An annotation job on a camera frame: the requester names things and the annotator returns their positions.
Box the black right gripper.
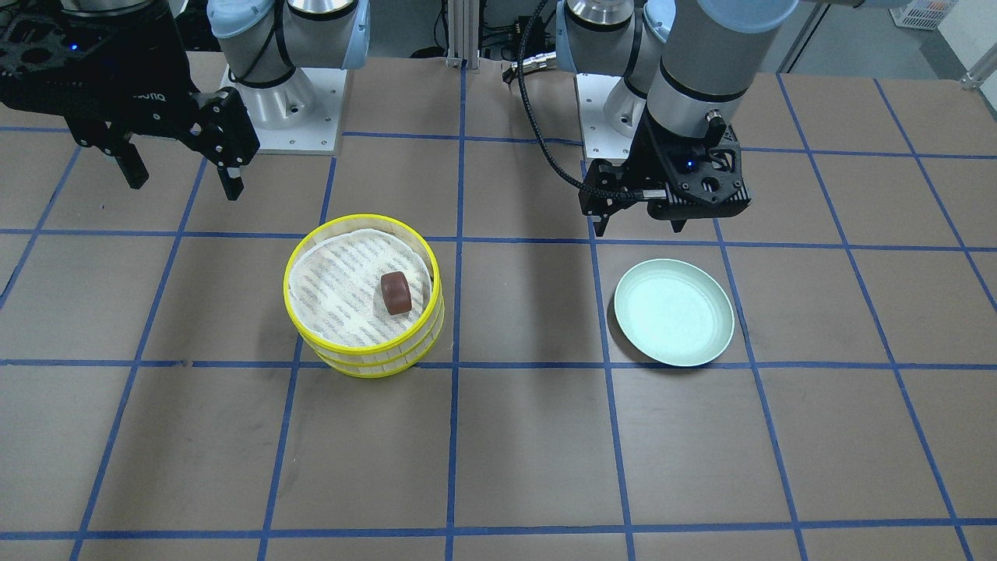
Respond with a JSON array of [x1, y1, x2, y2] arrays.
[[2, 1, 259, 201]]

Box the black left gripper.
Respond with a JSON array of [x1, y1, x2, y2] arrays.
[[578, 109, 752, 237]]

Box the white steamer cloth liner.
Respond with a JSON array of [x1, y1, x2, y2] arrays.
[[286, 228, 435, 348]]

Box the brown steamed bun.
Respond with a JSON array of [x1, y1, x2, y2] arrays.
[[380, 270, 413, 316]]

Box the yellow bamboo steamer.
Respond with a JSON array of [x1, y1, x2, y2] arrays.
[[282, 213, 446, 363], [299, 310, 446, 379]]

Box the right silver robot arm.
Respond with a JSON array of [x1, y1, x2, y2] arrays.
[[1, 1, 369, 201]]

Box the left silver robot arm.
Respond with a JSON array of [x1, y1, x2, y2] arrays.
[[555, 1, 797, 237]]

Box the light green plate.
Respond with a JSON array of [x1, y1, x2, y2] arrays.
[[612, 259, 736, 367]]

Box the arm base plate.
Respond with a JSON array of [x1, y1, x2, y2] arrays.
[[576, 73, 645, 164], [220, 68, 351, 156]]

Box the aluminium frame post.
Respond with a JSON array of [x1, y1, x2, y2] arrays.
[[445, 1, 484, 73]]

